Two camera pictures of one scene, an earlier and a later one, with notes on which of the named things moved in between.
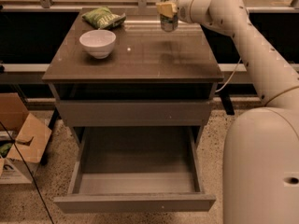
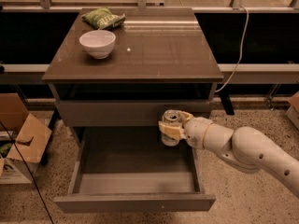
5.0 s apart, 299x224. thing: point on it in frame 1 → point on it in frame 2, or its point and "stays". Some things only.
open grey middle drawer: (135, 169) stays
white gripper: (183, 10) → (195, 131)
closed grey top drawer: (135, 113) stays
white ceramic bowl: (99, 42) stays
